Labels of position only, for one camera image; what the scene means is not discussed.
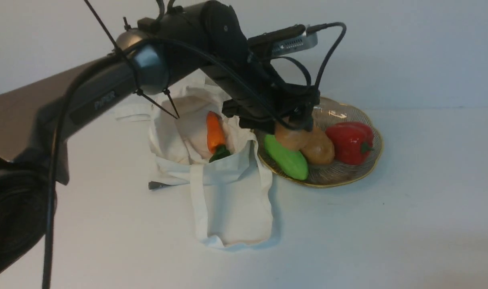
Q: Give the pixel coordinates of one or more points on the dark metal bag stand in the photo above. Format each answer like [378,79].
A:
[153,185]

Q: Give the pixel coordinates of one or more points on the brown potato on plate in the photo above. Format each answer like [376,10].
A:
[319,150]

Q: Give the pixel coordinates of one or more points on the orange carrot with green top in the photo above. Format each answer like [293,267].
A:
[216,140]

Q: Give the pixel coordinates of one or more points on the green cucumber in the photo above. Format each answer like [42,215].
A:
[292,163]

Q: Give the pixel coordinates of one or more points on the glass plate with gold rim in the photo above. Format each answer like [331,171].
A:
[327,113]

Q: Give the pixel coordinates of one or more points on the red bell pepper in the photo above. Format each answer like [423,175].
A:
[353,142]

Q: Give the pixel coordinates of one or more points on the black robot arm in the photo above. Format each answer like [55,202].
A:
[37,120]

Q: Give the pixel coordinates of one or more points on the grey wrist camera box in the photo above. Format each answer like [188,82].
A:
[282,42]

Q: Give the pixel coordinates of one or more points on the white cloth tote bag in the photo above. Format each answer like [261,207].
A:
[229,196]

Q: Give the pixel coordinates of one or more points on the brown potato from bag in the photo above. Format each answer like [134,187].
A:
[293,140]

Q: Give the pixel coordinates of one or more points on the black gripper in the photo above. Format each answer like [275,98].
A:
[257,94]

